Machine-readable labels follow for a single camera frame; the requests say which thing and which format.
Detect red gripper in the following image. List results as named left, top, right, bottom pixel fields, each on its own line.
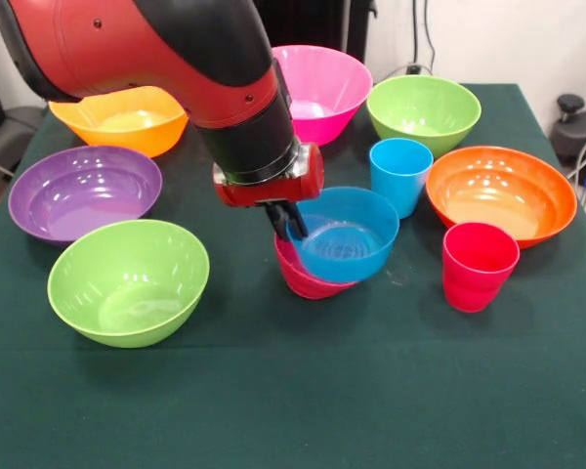
left=212, top=142, right=325, bottom=240

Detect small blue plastic bowl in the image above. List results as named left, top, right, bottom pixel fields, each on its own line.
left=285, top=186, right=401, bottom=284

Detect blue plastic cup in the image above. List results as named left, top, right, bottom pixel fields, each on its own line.
left=368, top=137, right=435, bottom=220

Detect light green plastic bowl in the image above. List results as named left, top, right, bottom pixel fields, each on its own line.
left=365, top=74, right=482, bottom=160
left=46, top=218, right=211, bottom=350

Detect small red plastic bowl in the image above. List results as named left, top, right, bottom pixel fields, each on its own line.
left=273, top=232, right=360, bottom=301

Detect large pink plastic bowl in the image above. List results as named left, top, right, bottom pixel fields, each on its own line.
left=271, top=44, right=374, bottom=147

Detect dark green table cloth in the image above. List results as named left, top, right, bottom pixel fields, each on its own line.
left=0, top=81, right=586, bottom=469

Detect large yellow-orange plastic bowl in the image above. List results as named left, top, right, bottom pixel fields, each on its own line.
left=47, top=85, right=190, bottom=159

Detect red plastic cup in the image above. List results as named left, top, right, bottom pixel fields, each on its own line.
left=441, top=220, right=522, bottom=314

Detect shallow purple plastic bowl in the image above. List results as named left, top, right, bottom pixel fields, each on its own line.
left=8, top=145, right=164, bottom=244

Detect shallow orange plastic bowl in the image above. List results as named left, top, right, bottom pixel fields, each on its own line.
left=425, top=145, right=579, bottom=250

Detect black floor stand base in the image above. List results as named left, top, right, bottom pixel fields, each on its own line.
left=550, top=94, right=586, bottom=170

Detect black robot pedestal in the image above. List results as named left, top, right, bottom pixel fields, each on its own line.
left=253, top=0, right=372, bottom=63

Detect black wall cable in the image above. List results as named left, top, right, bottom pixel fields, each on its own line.
left=411, top=0, right=420, bottom=67
left=422, top=0, right=437, bottom=74

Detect white cable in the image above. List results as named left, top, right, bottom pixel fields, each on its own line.
left=565, top=124, right=586, bottom=182

